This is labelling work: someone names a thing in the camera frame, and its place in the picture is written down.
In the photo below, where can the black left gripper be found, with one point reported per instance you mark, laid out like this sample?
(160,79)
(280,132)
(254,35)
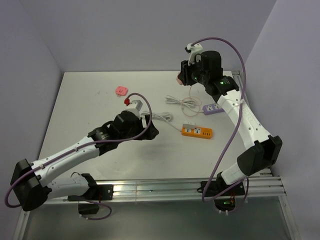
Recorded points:
(149,134)

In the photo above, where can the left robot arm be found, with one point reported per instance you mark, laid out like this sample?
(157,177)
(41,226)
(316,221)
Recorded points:
(33,183)

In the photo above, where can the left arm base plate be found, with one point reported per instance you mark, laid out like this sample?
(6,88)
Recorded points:
(100,192)

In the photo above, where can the orange power strip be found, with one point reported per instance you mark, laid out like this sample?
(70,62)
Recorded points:
(197,132)

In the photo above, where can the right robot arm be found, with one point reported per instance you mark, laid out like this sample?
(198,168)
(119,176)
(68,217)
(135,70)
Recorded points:
(261,148)

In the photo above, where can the purple power strip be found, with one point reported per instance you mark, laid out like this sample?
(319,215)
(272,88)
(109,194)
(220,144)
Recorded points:
(211,109)

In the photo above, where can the pink charger block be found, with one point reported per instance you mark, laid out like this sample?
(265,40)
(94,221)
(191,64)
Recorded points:
(178,79)

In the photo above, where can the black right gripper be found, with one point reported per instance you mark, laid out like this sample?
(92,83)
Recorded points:
(184,76)

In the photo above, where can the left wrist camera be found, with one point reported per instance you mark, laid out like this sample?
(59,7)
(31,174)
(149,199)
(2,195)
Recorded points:
(135,107)

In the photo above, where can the pink flat plug adapter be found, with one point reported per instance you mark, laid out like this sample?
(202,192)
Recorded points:
(121,91)

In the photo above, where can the aluminium mounting rail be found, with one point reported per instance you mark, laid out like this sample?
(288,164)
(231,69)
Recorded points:
(155,190)

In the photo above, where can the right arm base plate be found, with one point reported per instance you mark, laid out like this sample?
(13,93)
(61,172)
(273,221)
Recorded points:
(214,189)

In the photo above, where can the white plug adapter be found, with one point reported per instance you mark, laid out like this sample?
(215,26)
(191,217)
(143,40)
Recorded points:
(189,125)

